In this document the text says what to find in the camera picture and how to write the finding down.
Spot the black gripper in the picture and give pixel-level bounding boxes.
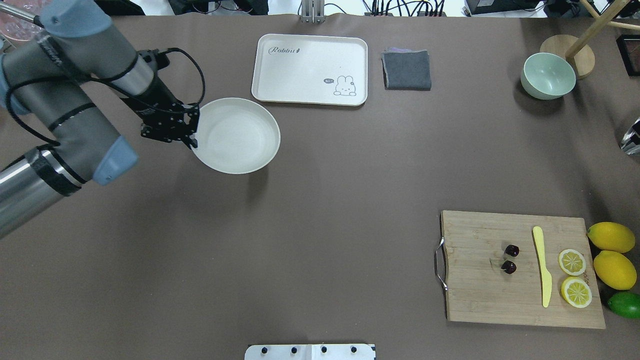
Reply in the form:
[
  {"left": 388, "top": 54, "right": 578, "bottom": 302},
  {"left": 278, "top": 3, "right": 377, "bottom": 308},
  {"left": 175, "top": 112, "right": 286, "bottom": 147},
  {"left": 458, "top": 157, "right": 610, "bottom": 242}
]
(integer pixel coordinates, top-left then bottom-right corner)
[{"left": 119, "top": 48, "right": 201, "bottom": 150}]

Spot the cream round plate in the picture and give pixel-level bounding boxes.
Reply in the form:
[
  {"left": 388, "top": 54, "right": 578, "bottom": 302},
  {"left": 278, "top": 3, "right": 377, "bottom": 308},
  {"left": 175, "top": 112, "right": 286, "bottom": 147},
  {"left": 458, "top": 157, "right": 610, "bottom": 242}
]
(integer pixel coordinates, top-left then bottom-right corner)
[{"left": 192, "top": 97, "right": 281, "bottom": 174}]

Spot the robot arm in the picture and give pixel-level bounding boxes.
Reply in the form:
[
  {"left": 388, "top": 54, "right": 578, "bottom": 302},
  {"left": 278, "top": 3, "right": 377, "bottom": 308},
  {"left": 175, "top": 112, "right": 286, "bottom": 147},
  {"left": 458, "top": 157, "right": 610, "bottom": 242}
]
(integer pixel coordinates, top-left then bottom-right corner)
[{"left": 1, "top": 0, "right": 201, "bottom": 237}]

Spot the white rabbit tray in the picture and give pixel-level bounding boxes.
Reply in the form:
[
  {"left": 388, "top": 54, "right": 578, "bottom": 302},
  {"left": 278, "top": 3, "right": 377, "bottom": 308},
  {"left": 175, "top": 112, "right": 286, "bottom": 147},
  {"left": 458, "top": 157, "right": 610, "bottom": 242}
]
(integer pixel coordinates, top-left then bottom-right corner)
[{"left": 251, "top": 33, "right": 368, "bottom": 107}]

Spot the dark red cherry upper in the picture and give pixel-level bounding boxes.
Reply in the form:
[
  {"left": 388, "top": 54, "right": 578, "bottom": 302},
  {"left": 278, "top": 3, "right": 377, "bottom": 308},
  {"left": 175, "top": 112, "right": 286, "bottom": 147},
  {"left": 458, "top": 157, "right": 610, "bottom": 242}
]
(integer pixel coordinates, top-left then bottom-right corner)
[{"left": 503, "top": 244, "right": 521, "bottom": 258}]

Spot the dark red cherry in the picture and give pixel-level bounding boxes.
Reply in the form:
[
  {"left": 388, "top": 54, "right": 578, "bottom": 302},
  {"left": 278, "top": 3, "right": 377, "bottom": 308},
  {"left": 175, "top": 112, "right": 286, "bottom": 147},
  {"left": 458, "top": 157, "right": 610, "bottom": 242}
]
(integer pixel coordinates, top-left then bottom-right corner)
[
  {"left": 503, "top": 244, "right": 521, "bottom": 258},
  {"left": 500, "top": 260, "right": 517, "bottom": 275}
]

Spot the dark red cherry lower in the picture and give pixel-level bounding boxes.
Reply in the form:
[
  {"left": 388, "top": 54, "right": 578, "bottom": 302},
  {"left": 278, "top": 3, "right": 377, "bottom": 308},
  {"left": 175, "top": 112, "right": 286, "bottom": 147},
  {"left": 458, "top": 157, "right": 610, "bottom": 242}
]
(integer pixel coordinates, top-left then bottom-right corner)
[{"left": 500, "top": 260, "right": 517, "bottom": 275}]

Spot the metal muddler black tip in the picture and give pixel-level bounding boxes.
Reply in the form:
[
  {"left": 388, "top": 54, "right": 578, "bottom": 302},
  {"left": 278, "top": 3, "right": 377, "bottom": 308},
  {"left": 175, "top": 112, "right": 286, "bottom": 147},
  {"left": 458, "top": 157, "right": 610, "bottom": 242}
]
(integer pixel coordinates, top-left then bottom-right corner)
[{"left": 0, "top": 2, "right": 44, "bottom": 28}]

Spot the pink bowl with ice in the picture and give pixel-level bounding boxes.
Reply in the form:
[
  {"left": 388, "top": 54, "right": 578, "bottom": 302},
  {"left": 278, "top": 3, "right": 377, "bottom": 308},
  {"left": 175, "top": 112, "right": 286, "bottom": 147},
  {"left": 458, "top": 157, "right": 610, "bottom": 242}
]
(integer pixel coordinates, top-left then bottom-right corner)
[{"left": 0, "top": 0, "right": 51, "bottom": 42}]

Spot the grey folded cloth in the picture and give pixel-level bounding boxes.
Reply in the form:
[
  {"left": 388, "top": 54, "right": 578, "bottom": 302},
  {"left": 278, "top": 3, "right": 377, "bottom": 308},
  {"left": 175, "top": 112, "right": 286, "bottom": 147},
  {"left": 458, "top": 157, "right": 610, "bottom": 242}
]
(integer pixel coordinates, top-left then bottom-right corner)
[{"left": 381, "top": 47, "right": 432, "bottom": 91}]

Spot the bamboo cutting board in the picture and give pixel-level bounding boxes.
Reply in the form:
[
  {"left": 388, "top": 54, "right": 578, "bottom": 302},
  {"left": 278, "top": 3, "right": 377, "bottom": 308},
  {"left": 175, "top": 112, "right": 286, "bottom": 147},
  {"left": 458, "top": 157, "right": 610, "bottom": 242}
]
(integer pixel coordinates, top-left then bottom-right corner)
[{"left": 434, "top": 210, "right": 606, "bottom": 330}]

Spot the mint green bowl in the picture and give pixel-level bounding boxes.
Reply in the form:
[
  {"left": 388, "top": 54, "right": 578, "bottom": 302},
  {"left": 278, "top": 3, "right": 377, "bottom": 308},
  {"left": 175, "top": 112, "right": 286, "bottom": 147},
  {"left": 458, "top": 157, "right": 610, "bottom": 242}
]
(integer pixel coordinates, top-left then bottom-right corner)
[{"left": 519, "top": 52, "right": 578, "bottom": 101}]

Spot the yellow plastic knife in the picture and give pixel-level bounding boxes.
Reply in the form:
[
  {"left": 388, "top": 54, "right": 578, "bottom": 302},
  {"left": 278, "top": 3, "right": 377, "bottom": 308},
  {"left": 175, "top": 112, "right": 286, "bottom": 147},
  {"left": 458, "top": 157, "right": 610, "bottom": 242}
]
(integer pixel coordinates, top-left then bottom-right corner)
[{"left": 532, "top": 225, "right": 553, "bottom": 308}]

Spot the wooden cup stand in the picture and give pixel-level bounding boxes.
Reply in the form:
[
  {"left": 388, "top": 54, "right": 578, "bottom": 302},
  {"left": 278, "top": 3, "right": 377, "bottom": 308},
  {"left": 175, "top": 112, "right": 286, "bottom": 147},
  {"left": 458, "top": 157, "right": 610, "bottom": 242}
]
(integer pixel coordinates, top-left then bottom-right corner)
[{"left": 539, "top": 0, "right": 639, "bottom": 80}]

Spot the lemon half upper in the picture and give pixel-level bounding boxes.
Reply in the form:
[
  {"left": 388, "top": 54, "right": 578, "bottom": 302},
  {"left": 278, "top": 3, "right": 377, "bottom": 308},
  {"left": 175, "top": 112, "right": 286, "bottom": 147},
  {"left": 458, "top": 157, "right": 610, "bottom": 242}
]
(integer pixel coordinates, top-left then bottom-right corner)
[{"left": 557, "top": 248, "right": 587, "bottom": 277}]

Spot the lemon half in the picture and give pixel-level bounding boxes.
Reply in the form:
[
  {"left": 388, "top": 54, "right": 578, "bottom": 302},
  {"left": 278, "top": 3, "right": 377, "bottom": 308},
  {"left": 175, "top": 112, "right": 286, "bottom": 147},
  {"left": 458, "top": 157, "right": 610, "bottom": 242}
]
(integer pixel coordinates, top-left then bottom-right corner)
[
  {"left": 557, "top": 248, "right": 587, "bottom": 277},
  {"left": 560, "top": 276, "right": 593, "bottom": 309}
]

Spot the lemon half lower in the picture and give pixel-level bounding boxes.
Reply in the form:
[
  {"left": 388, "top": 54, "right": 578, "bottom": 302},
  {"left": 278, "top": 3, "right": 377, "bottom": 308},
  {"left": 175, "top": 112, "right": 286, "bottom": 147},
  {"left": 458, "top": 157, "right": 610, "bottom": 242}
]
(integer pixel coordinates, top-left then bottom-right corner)
[{"left": 560, "top": 276, "right": 593, "bottom": 309}]

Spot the whole yellow lemon upper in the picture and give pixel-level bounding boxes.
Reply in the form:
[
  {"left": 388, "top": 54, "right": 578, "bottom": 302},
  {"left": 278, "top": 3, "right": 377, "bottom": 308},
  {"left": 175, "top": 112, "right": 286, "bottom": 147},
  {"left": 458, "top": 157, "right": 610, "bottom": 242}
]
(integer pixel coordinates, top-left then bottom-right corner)
[{"left": 586, "top": 221, "right": 636, "bottom": 254}]

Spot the whole yellow lemon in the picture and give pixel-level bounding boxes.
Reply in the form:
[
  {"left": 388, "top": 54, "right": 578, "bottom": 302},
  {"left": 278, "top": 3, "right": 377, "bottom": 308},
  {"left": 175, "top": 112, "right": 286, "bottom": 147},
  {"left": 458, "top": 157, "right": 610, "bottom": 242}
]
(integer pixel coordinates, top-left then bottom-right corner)
[
  {"left": 586, "top": 221, "right": 636, "bottom": 254},
  {"left": 593, "top": 250, "right": 638, "bottom": 291}
]

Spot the metal ice scoop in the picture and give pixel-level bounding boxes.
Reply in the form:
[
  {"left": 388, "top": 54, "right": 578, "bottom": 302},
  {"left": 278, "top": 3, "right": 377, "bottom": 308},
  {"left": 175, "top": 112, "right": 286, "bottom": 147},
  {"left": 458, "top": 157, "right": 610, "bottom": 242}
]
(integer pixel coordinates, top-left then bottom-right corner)
[{"left": 620, "top": 117, "right": 640, "bottom": 157}]

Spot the whole yellow lemon lower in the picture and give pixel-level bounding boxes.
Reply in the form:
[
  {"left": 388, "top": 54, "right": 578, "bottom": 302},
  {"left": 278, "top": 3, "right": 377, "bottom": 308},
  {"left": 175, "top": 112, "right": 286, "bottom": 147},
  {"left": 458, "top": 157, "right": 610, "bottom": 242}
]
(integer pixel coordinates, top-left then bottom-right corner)
[{"left": 593, "top": 250, "right": 638, "bottom": 291}]

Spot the green lime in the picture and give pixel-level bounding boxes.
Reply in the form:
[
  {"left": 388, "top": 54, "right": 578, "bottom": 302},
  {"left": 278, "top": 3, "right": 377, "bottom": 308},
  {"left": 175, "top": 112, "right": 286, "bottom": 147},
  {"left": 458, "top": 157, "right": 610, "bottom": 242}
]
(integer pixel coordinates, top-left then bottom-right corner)
[{"left": 606, "top": 291, "right": 640, "bottom": 319}]

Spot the aluminium frame post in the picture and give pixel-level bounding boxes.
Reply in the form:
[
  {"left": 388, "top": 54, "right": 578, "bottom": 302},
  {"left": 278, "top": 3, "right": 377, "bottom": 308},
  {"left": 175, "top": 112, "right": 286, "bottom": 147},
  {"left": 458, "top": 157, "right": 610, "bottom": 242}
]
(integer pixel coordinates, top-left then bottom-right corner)
[{"left": 299, "top": 0, "right": 326, "bottom": 24}]

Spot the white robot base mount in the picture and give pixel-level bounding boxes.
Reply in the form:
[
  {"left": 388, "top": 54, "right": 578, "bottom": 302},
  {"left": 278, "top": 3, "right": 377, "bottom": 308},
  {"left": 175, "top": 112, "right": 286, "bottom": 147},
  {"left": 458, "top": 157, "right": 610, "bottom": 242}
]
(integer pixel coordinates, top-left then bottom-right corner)
[{"left": 244, "top": 343, "right": 377, "bottom": 360}]

